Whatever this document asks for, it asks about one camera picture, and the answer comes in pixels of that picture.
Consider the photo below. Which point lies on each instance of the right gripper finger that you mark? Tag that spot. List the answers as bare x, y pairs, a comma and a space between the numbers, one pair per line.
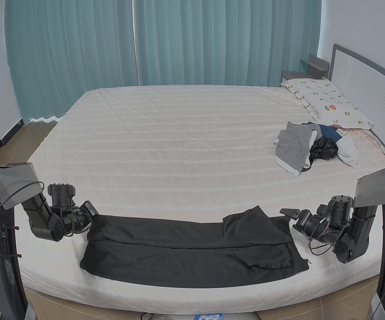
292, 213

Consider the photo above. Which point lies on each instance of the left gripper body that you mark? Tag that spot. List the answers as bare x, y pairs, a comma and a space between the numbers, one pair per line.
84, 217

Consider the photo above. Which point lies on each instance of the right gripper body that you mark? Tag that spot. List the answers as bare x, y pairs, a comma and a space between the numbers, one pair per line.
307, 225

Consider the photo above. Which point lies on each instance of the black T-shirt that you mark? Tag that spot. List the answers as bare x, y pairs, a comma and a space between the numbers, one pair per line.
179, 255

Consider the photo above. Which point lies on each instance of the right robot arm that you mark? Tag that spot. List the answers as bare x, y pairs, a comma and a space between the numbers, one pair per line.
359, 225

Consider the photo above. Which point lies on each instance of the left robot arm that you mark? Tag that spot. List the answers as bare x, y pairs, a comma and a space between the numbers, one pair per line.
42, 218

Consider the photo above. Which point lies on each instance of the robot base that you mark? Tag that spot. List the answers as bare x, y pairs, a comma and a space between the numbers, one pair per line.
209, 317

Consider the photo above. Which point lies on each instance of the pile of clothes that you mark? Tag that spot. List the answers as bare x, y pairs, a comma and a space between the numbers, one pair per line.
292, 148

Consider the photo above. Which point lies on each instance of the bed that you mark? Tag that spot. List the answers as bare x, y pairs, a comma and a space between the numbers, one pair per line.
179, 138

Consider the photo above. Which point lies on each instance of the white printed pillow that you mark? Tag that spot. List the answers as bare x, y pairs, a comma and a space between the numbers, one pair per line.
325, 100

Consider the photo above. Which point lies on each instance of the grey bedside table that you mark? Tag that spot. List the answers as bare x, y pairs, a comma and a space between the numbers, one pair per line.
315, 65

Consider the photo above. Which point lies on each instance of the blue-green curtain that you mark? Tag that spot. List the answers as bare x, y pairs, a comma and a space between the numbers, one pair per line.
225, 28
69, 45

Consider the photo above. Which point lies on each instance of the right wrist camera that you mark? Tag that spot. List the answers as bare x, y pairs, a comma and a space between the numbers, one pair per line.
322, 210

